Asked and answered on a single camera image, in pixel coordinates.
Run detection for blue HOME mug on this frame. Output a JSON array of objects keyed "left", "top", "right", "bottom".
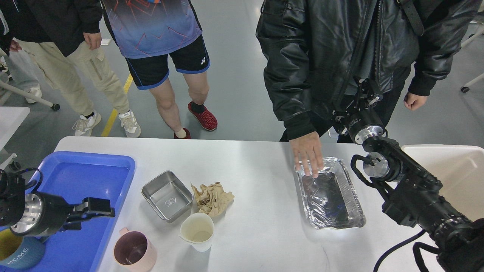
[{"left": 0, "top": 229, "right": 50, "bottom": 270}]

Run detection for pink mug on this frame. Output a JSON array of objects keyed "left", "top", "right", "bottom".
[{"left": 113, "top": 227, "right": 157, "bottom": 272}]

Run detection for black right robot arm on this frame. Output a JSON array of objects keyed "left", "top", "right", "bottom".
[{"left": 332, "top": 76, "right": 484, "bottom": 272}]

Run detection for person's hand on table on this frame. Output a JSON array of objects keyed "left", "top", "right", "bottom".
[{"left": 289, "top": 131, "right": 324, "bottom": 178}]

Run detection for beige plastic bin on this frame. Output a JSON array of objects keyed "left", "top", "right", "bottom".
[{"left": 402, "top": 144, "right": 484, "bottom": 221}]

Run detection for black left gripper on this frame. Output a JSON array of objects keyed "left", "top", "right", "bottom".
[{"left": 10, "top": 192, "right": 115, "bottom": 236}]

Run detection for square stainless steel tray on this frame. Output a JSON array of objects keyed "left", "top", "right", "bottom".
[{"left": 141, "top": 171, "right": 194, "bottom": 223}]

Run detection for person in black leather jacket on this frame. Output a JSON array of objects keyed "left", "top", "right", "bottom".
[{"left": 256, "top": 0, "right": 484, "bottom": 143}]

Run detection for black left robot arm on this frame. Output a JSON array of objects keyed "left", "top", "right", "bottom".
[{"left": 0, "top": 167, "right": 115, "bottom": 236}]

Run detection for white side table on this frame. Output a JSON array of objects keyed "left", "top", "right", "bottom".
[{"left": 0, "top": 106, "right": 31, "bottom": 169}]

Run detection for person in blue shorts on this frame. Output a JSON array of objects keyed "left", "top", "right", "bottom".
[{"left": 102, "top": 0, "right": 218, "bottom": 139}]

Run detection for aluminium foil tray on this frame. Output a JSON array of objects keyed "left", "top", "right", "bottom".
[{"left": 295, "top": 157, "right": 366, "bottom": 229}]

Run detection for crumpled brown paper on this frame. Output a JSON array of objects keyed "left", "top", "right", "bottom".
[{"left": 191, "top": 182, "right": 234, "bottom": 218}]

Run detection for person in khaki trousers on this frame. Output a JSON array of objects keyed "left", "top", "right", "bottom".
[{"left": 1, "top": 0, "right": 141, "bottom": 138}]

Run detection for blue plastic tray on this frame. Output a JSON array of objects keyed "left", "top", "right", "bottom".
[{"left": 1, "top": 151, "right": 135, "bottom": 272}]

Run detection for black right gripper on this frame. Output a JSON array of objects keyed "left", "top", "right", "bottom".
[{"left": 332, "top": 77, "right": 385, "bottom": 145}]

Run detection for white paper cup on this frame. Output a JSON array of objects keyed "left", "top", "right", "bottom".
[{"left": 179, "top": 212, "right": 214, "bottom": 252}]

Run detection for white rolling chair legs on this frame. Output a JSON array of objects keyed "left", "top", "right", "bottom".
[{"left": 460, "top": 21, "right": 484, "bottom": 93}]

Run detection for white chair base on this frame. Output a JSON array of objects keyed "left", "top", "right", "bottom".
[{"left": 0, "top": 49, "right": 60, "bottom": 111}]

